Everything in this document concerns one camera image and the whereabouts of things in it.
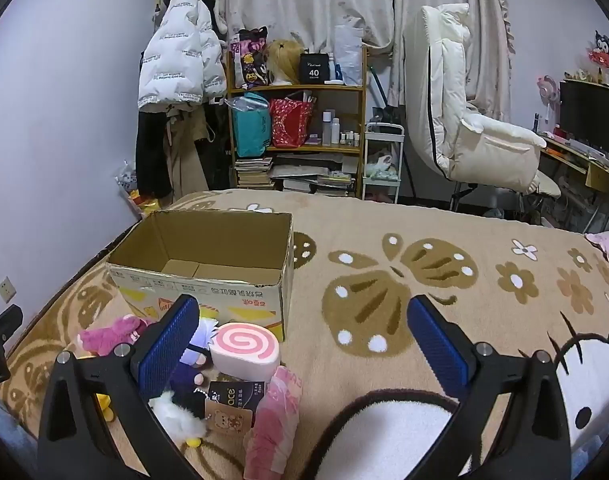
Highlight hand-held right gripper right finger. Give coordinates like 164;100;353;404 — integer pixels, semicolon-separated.
407;294;572;480

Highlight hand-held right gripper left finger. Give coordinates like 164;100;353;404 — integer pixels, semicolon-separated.
37;294;205;480

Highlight pink plush bear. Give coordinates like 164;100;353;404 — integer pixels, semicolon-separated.
78;315;158;358

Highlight black packet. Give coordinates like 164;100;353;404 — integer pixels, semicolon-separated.
204;380;258;418

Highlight cardboard box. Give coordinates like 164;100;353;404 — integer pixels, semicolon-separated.
108;210;295;343

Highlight purple-haired plush doll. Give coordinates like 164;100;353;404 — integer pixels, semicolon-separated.
170;317;221;413

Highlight white fluffy plush toy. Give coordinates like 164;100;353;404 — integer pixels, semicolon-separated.
149;391;208;448

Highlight pink swirl roll plush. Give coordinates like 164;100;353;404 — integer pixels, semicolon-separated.
210;323;282;380

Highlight blue cloth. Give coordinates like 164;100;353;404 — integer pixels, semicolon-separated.
0;390;38;480

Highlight brown bear paper tag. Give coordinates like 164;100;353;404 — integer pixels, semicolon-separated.
207;405;250;438

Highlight pink tissue pack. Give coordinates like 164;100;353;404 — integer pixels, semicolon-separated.
243;366;304;480

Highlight beige hanging trousers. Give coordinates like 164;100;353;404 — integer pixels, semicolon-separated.
167;110;210;196

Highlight stack of books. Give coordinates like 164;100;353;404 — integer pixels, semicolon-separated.
234;156;275;190

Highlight black hanging coat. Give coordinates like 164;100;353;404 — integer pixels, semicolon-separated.
136;105;172;198

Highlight black hanging garment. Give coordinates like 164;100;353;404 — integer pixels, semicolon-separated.
204;105;235;191

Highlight pile of magazines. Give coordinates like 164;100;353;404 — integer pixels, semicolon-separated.
274;152;360;197

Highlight white trolley cart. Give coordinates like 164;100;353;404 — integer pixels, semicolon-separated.
363;122;405;204

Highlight teal bag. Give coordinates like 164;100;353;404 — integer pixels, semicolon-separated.
232;92;272;158

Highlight wooden desk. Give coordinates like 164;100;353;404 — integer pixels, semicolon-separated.
537;132;609;233

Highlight white padded chair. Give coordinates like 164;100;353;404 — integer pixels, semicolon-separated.
403;2;562;198

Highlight red patterned bag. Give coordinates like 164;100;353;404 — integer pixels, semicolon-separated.
269;91;315;149

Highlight black monitor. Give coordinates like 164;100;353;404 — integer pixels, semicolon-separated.
559;79;609;158

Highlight pink desk fan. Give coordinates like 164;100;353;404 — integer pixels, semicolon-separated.
537;75;560;133

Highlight white puffer jacket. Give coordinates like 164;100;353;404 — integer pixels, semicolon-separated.
138;0;228;113

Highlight wooden shelf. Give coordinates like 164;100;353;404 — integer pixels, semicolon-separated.
227;47;367;198

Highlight black patterned tote bag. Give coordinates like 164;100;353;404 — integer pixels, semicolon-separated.
233;27;270;88

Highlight black cosmetic box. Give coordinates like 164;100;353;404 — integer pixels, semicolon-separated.
299;53;330;85

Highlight white paper bag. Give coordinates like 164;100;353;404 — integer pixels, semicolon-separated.
333;25;363;87

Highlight blonde wig head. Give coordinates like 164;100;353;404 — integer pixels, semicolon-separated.
267;39;307;86

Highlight black and red plush toy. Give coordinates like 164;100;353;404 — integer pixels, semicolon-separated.
587;30;609;73

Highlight bag of toys by wall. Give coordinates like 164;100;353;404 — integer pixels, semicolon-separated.
115;160;160;218

